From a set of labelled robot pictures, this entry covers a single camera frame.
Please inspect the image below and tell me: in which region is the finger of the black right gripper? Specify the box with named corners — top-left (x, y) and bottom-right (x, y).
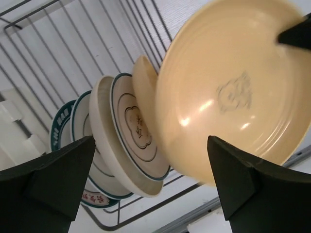
top-left (277, 13), bottom-right (311, 50)

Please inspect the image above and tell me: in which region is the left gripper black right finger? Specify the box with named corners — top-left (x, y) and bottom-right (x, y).
top-left (207, 136), bottom-right (311, 233)

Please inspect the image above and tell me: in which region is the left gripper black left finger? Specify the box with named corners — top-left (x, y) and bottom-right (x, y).
top-left (0, 135), bottom-right (96, 233)

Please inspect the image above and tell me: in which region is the white plate thin green rim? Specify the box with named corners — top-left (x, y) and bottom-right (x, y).
top-left (70, 90), bottom-right (117, 179)

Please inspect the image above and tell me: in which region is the white plate green lettered rim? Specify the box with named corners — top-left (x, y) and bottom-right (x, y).
top-left (48, 100), bottom-right (120, 210)

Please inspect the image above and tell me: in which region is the cream deep plate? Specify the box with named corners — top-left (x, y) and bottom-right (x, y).
top-left (89, 76), bottom-right (163, 198)

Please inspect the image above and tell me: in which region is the yellow deep plate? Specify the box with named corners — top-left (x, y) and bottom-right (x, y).
top-left (155, 0), bottom-right (311, 186)

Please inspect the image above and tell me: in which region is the white plate flower emblem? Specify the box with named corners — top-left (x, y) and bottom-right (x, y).
top-left (110, 73), bottom-right (170, 181)

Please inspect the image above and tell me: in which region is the grey wire dish rack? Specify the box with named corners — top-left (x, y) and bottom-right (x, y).
top-left (0, 0), bottom-right (311, 231)

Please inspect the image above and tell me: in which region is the yellow shallow plate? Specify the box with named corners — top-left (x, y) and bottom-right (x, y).
top-left (132, 55), bottom-right (158, 140)

